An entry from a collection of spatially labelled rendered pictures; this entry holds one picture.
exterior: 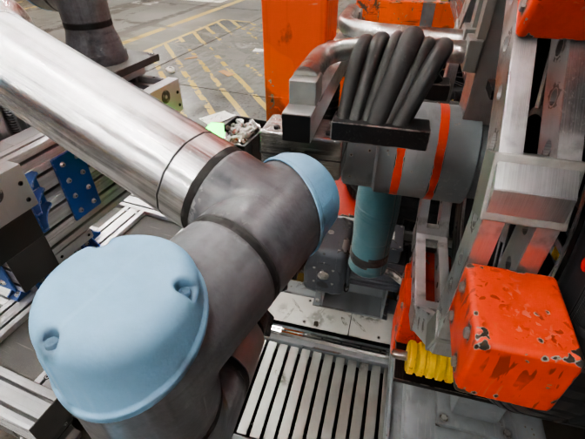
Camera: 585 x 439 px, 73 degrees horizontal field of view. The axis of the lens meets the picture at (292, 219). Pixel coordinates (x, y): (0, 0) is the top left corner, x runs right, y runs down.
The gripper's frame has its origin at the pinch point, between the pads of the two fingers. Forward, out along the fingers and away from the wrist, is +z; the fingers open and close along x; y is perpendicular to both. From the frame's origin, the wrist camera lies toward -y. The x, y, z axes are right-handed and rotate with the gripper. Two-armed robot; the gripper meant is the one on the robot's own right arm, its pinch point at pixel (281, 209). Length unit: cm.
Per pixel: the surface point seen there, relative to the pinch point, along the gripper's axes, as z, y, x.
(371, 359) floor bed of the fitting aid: 32, -76, -19
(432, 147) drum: 10.4, 5.9, -17.8
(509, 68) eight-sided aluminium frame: -3.5, 20.6, -20.1
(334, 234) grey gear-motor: 47, -43, -3
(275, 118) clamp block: 0.7, 12.0, 0.9
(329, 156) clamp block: -2.8, 10.1, -5.9
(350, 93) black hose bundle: -3.2, 17.1, -7.4
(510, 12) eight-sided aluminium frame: 2.2, 23.6, -20.1
